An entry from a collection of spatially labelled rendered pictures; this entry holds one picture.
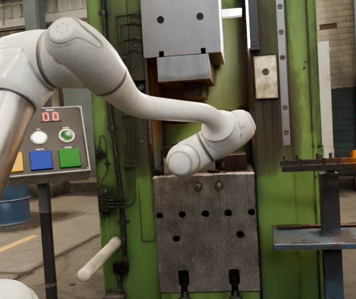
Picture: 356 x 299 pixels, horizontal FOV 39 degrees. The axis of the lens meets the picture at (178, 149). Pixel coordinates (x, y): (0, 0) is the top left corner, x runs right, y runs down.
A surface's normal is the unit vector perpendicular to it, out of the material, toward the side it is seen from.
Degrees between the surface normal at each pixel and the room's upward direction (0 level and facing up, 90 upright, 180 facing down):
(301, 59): 90
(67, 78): 146
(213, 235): 90
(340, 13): 88
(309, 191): 90
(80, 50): 114
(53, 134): 60
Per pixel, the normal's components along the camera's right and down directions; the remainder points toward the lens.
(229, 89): -0.12, 0.06
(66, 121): 0.24, -0.47
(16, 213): 0.68, 0.00
